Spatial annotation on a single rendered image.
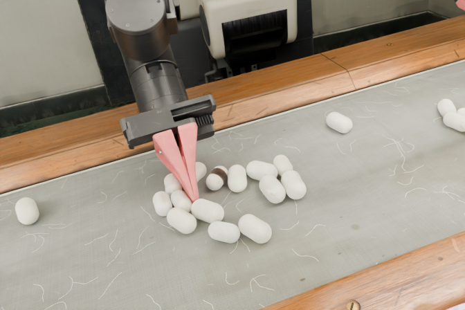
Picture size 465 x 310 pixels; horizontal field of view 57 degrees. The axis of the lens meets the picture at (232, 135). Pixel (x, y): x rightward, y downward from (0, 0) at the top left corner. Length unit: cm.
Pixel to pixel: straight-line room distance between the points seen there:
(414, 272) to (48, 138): 49
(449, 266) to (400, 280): 4
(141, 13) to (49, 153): 25
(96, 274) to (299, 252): 19
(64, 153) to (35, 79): 206
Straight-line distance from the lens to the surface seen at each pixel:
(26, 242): 51
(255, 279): 39
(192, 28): 134
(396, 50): 73
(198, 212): 44
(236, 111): 60
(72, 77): 261
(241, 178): 46
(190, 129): 44
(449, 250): 38
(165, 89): 47
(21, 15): 255
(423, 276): 36
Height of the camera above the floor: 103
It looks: 31 degrees down
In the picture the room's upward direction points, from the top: 10 degrees counter-clockwise
